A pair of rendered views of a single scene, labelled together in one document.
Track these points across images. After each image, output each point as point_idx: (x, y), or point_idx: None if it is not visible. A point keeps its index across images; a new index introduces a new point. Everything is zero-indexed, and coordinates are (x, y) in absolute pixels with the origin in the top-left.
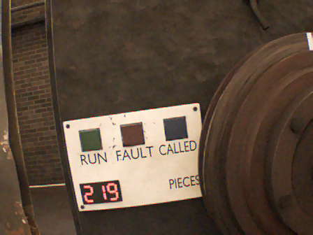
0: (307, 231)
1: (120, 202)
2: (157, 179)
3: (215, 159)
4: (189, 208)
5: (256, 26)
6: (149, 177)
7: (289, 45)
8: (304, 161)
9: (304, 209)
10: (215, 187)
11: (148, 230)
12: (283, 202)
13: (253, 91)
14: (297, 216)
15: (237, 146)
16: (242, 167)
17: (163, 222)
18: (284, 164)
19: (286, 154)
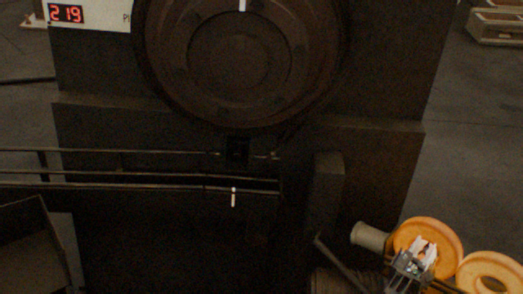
0: (203, 104)
1: (82, 24)
2: (113, 11)
3: (139, 18)
4: None
5: None
6: (107, 9)
7: None
8: (202, 47)
9: (202, 85)
10: (139, 38)
11: (106, 51)
12: (176, 74)
13: None
14: (191, 89)
15: (154, 14)
16: (157, 31)
17: (120, 47)
18: (180, 45)
19: (182, 38)
